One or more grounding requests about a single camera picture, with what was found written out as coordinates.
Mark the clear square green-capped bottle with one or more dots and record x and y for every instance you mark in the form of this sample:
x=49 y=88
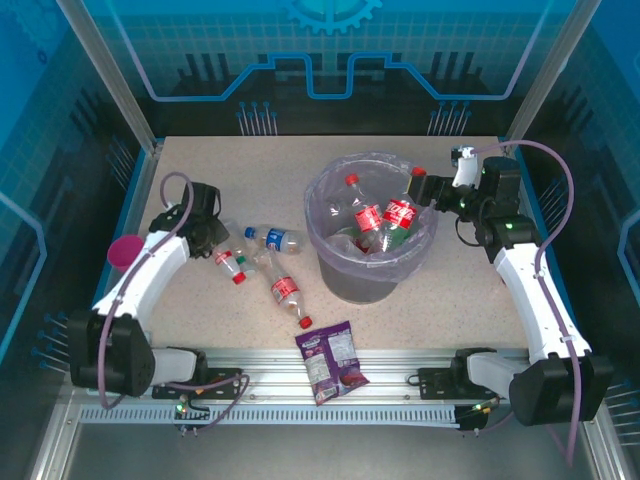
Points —
x=235 y=240

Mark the clear water bottle red cap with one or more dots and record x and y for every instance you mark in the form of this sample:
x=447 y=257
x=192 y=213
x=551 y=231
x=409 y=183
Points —
x=225 y=260

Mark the clear bottle blue cap label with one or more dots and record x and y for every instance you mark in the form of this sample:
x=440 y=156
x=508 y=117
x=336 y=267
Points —
x=275 y=239

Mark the translucent purple bin liner bag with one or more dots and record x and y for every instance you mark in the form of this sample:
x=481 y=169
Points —
x=422 y=235

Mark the clear cola bottle red label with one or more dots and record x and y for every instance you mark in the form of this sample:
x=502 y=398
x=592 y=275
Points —
x=400 y=215
x=283 y=290
x=368 y=218

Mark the grey round plastic bin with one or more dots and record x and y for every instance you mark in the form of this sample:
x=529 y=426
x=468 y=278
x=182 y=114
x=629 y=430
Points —
x=360 y=287

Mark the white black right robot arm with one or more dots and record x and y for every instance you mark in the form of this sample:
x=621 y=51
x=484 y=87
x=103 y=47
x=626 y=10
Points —
x=530 y=290

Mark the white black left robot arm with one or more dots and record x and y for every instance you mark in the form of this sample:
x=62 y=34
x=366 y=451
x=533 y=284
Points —
x=145 y=275

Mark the magenta plastic cup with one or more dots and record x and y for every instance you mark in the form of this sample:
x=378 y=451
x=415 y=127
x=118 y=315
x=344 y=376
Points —
x=125 y=252

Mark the small black controller board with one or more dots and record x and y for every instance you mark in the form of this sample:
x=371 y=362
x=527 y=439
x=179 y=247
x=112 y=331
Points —
x=192 y=412
x=472 y=417

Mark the purple snack bag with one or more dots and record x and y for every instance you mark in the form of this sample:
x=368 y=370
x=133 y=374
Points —
x=332 y=367

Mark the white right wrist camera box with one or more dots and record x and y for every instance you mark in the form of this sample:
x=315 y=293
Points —
x=465 y=170

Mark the aluminium frame post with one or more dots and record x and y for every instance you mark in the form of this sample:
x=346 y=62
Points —
x=115 y=75
x=550 y=50

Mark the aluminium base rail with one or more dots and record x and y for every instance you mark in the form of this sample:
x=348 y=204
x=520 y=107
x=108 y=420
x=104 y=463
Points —
x=395 y=365

